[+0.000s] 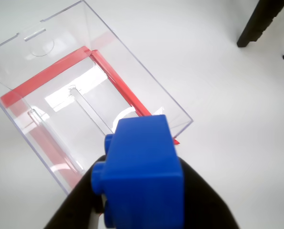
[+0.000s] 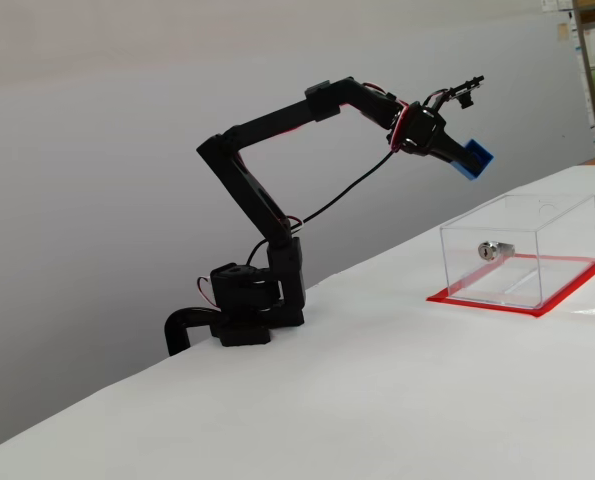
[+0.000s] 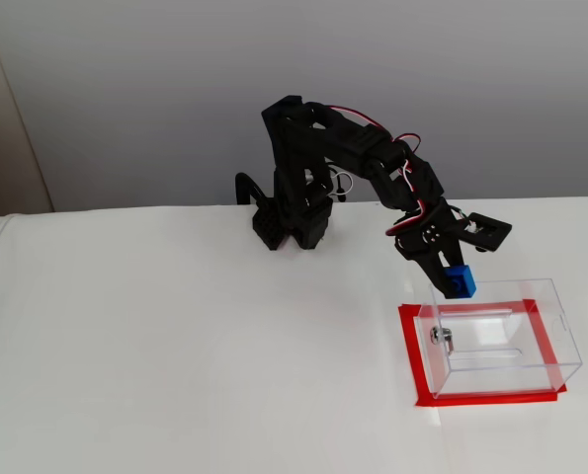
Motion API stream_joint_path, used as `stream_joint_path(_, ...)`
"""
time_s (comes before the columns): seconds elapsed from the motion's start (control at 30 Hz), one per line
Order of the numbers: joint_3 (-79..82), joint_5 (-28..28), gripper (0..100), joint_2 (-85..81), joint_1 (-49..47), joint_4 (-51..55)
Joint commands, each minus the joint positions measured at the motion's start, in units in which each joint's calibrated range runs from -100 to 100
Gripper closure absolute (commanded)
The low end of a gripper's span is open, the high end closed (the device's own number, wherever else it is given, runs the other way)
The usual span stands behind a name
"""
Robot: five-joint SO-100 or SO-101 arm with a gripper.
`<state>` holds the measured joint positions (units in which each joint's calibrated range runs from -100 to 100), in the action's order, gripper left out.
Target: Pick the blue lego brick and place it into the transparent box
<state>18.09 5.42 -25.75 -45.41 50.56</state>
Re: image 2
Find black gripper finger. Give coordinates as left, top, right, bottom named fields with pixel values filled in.
left=429, top=132, right=483, bottom=170

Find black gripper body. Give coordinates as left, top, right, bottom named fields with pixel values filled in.
left=395, top=101, right=447, bottom=156

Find blue lego brick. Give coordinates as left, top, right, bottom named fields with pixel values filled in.
left=446, top=138, right=495, bottom=182

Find transparent plastic box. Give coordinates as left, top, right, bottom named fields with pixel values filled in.
left=439, top=193, right=595, bottom=310

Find silver cylinder lock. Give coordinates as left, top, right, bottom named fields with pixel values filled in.
left=477, top=240, right=516, bottom=261

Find red tape rectangle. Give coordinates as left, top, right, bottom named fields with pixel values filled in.
left=425, top=254, right=595, bottom=319

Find black table clamp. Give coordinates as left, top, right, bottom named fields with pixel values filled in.
left=164, top=307, right=223, bottom=357

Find black gripper camera mount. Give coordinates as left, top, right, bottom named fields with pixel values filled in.
left=421, top=74, right=486, bottom=111

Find black camera cable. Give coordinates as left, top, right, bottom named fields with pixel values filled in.
left=245, top=147, right=398, bottom=269

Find grey metal shelf frame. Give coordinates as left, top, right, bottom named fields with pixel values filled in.
left=570, top=0, right=595, bottom=157

